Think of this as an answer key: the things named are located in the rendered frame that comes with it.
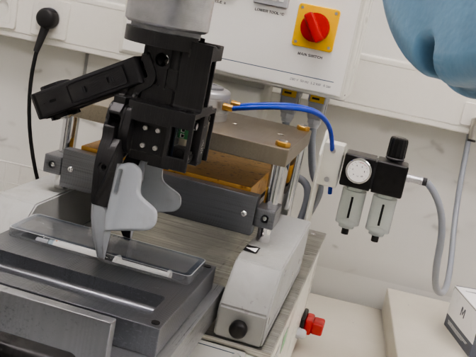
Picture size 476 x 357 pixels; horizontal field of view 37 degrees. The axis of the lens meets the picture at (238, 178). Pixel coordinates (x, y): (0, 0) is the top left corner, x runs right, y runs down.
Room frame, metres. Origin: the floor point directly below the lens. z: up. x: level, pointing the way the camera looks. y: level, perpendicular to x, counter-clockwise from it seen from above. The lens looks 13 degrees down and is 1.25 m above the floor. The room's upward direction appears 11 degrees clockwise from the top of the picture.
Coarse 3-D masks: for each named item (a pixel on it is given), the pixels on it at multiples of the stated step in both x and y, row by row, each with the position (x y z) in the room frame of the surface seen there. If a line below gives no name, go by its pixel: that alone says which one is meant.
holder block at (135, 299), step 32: (0, 256) 0.61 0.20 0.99; (32, 256) 0.61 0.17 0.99; (64, 256) 0.62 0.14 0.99; (32, 288) 0.54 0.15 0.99; (64, 288) 0.59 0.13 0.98; (96, 288) 0.59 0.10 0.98; (128, 288) 0.58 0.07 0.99; (160, 288) 0.59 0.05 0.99; (192, 288) 0.61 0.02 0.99; (128, 320) 0.52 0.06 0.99; (160, 320) 0.53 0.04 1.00
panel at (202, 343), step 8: (200, 344) 0.65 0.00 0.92; (208, 344) 0.65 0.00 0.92; (216, 344) 0.65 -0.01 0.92; (192, 352) 0.65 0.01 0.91; (200, 352) 0.65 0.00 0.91; (208, 352) 0.65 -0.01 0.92; (216, 352) 0.65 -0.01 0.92; (224, 352) 0.65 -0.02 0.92; (232, 352) 0.65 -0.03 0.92; (240, 352) 0.65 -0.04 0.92
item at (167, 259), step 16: (16, 224) 0.66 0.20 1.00; (32, 224) 0.67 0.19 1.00; (48, 224) 0.67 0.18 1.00; (64, 224) 0.68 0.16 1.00; (64, 240) 0.64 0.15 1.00; (80, 240) 0.65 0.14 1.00; (112, 240) 0.66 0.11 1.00; (128, 240) 0.67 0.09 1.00; (128, 256) 0.63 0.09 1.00; (144, 256) 0.64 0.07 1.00; (160, 256) 0.65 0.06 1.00; (176, 256) 0.66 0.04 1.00; (192, 256) 0.66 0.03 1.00; (176, 272) 0.62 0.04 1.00; (192, 272) 0.62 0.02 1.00
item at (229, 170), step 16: (96, 144) 0.82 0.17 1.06; (208, 160) 0.86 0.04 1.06; (224, 160) 0.88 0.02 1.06; (240, 160) 0.90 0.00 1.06; (192, 176) 0.78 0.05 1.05; (208, 176) 0.78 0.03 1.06; (224, 176) 0.79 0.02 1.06; (240, 176) 0.81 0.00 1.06; (256, 176) 0.82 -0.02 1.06; (256, 192) 0.81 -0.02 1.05
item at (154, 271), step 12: (48, 216) 0.70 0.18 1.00; (12, 228) 0.64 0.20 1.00; (36, 240) 0.64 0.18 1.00; (48, 240) 0.64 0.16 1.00; (72, 252) 0.63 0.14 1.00; (84, 252) 0.63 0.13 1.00; (120, 264) 0.62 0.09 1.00; (132, 264) 0.62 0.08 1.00; (144, 264) 0.67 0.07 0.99; (204, 264) 0.66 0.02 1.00; (156, 276) 0.62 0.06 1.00; (168, 276) 0.61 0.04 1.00; (180, 276) 0.61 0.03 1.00; (192, 276) 0.62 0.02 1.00
